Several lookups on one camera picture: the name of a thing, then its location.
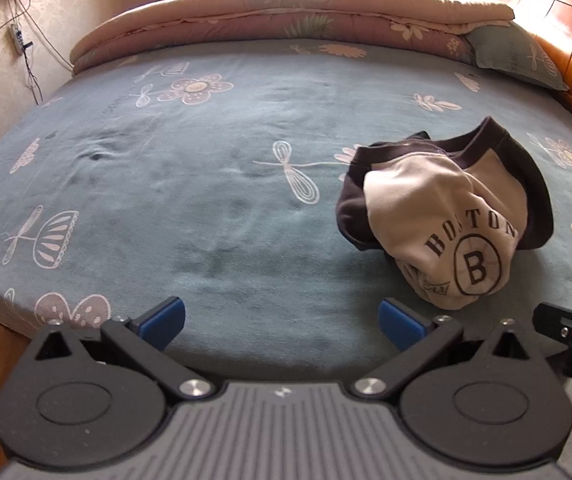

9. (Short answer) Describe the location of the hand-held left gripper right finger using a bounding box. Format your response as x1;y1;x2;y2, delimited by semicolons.
352;297;542;401

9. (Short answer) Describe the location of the folded pink floral quilt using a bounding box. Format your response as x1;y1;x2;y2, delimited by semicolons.
69;0;517;76

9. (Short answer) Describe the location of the beige and dark printed shirt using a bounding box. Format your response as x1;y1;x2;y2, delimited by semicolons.
335;116;555;309

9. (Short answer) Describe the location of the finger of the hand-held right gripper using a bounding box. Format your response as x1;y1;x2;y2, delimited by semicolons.
532;302;572;385

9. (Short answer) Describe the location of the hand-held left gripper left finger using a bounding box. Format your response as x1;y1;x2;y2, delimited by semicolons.
30;296;217;403

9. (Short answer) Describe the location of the blue floral bed sheet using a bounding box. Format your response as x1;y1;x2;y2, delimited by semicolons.
0;35;572;376

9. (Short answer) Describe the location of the wooden headboard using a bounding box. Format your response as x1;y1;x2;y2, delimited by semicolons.
484;0;572;133

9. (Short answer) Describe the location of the teal pillow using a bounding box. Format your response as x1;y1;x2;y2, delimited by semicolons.
466;22;569;92

